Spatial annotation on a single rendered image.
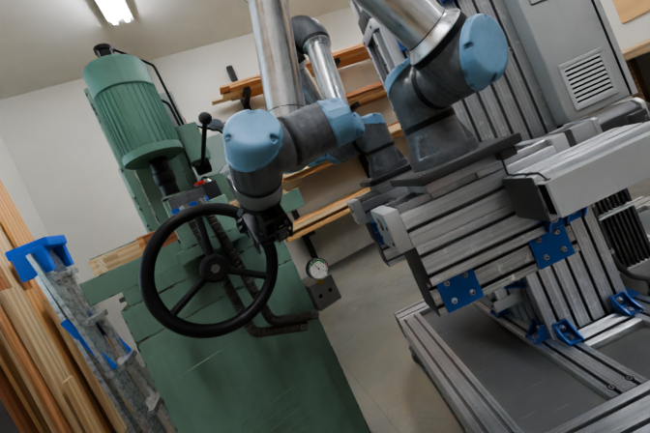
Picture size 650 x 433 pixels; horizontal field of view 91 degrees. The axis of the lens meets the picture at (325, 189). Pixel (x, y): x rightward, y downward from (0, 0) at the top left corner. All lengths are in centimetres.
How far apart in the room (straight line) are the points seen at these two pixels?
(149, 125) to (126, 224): 252
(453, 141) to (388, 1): 30
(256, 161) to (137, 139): 70
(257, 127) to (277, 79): 21
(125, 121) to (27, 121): 288
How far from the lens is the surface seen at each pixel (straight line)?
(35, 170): 384
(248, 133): 41
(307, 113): 46
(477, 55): 62
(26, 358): 235
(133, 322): 96
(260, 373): 102
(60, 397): 238
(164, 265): 94
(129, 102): 111
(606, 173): 74
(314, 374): 108
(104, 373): 187
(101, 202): 362
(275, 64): 62
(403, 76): 74
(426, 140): 73
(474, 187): 74
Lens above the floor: 89
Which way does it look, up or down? 2 degrees down
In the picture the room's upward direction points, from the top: 24 degrees counter-clockwise
